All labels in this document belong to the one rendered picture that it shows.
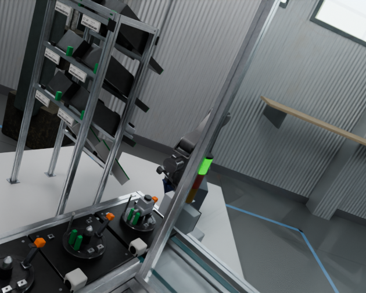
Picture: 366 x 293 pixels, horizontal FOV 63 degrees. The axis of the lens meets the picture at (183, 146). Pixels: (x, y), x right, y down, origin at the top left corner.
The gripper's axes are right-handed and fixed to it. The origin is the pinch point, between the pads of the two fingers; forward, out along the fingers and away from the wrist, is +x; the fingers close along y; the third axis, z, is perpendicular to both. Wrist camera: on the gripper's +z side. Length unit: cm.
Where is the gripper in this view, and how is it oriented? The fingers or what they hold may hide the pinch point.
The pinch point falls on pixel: (168, 190)
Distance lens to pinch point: 124.7
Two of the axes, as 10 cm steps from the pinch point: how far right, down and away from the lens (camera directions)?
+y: -5.5, -5.0, 6.7
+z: 7.5, 0.6, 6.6
